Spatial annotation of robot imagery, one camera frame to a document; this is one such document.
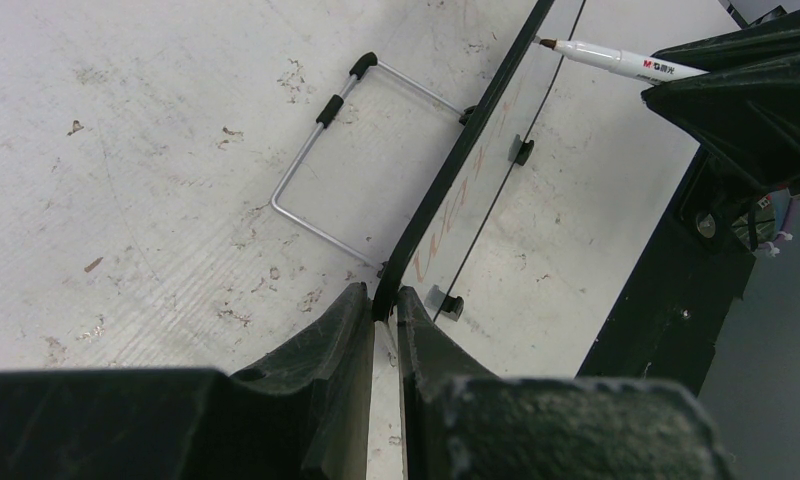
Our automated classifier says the wire whiteboard stand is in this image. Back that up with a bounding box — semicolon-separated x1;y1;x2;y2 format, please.
268;52;472;270

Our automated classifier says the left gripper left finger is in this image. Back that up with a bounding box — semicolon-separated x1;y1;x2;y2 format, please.
0;283;374;479

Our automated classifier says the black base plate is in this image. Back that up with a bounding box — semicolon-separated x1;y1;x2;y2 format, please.
578;149;755;395

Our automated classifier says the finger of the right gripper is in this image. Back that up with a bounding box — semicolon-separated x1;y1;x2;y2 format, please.
642;52;800;192
653;10;800;70

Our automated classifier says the white whiteboard marker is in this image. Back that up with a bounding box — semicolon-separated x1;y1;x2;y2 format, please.
535;37;707;86

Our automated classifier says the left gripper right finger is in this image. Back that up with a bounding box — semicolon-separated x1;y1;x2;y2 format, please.
396;287;735;479

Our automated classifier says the black framed whiteboard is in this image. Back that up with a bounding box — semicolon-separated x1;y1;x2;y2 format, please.
371;0;746;326

